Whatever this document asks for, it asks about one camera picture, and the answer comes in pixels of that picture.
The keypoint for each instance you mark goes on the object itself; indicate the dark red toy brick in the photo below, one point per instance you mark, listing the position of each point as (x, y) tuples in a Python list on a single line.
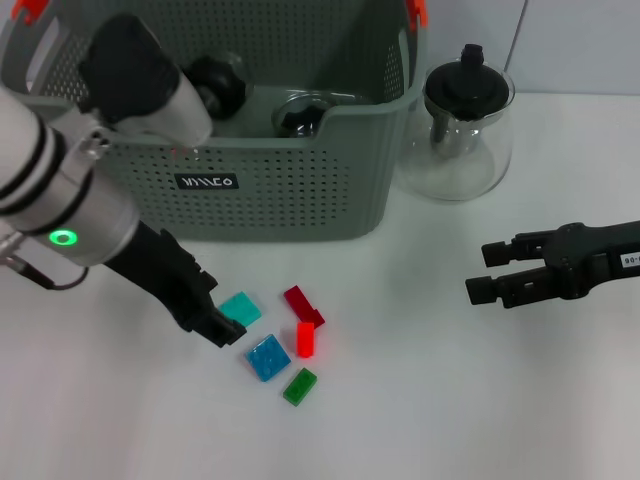
[(299, 302)]

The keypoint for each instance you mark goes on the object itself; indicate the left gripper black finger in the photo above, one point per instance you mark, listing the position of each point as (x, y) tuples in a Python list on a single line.
[(209, 292), (220, 330)]

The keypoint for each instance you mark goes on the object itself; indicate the grey perforated storage bin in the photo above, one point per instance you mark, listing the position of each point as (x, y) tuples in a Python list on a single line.
[(310, 200)]

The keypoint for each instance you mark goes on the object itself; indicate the glass teapot black lid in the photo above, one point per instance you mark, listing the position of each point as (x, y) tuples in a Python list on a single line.
[(465, 85)]

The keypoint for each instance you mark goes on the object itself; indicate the glass teacup black sleeve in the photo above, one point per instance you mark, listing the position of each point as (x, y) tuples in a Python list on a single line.
[(300, 122), (220, 82)]

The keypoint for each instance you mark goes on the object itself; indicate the teal square toy brick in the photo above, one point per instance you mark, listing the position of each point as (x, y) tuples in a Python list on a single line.
[(242, 307)]

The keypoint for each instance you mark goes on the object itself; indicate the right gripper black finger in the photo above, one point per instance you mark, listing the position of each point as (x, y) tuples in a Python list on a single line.
[(520, 247), (520, 287)]

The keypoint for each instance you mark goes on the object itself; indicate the tall orange-red toy brick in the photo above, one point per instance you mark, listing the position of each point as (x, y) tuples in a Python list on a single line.
[(306, 340)]

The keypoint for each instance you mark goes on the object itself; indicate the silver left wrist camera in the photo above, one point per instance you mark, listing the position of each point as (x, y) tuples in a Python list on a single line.
[(135, 75)]

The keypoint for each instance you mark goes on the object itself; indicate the blue square toy brick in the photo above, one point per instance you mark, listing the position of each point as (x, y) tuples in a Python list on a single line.
[(267, 359)]

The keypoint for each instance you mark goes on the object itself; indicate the green flat toy brick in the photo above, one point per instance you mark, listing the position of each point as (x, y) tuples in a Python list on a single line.
[(300, 387)]

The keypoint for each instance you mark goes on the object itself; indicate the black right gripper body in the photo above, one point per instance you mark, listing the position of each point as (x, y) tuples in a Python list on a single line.
[(595, 255)]

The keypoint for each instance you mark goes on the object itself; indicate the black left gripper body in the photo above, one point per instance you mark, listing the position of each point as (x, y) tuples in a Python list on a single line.
[(160, 270)]

